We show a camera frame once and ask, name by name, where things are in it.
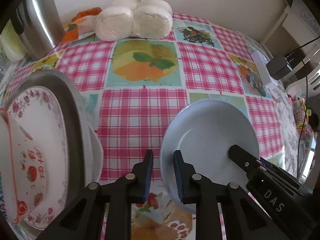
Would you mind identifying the small white bowl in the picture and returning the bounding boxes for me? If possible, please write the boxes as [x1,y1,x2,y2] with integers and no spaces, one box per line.
[88,124,104,182]

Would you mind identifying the light blue shallow bowl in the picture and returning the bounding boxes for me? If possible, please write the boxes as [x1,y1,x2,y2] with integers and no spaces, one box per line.
[160,99,260,213]

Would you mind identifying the large steel basin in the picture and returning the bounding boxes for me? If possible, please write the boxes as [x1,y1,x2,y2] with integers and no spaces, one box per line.
[4,69,94,205]

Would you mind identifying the strawberry pattern white bowl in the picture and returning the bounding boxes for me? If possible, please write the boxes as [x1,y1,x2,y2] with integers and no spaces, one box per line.
[1,108,47,224]

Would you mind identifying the floral rim white plate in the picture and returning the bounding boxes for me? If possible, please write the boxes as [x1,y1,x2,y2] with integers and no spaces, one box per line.
[8,86,69,230]

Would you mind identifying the grey floral tablecloth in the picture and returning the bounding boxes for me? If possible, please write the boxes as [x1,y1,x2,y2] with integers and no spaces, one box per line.
[260,42,313,178]

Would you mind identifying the colourful candy roll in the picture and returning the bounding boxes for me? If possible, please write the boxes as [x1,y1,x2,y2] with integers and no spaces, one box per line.
[292,95,309,132]

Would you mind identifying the black power adapter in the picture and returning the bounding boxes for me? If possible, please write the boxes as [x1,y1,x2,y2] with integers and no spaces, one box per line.
[266,54,292,80]

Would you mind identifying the white power strip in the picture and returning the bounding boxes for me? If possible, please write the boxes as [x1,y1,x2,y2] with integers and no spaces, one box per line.
[251,50,278,89]

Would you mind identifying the pink checkered fruit tablecloth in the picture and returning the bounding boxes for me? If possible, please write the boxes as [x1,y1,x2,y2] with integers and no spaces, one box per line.
[1,13,281,239]

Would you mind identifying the white wooden shelf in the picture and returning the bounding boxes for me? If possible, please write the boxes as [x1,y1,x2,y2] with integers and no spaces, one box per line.
[261,7,319,86]

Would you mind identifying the bag of white buns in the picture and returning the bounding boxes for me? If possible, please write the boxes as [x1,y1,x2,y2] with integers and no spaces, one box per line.
[94,0,173,41]

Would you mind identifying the orange patterned snack bag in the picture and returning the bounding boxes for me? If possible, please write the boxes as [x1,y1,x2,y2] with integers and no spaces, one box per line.
[61,7,102,43]

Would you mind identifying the napa cabbage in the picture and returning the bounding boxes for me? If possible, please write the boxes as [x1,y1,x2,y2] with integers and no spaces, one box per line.
[1,20,27,62]

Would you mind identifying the stainless steel thermos jug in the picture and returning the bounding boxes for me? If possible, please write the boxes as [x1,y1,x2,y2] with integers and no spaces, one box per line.
[11,0,65,60]

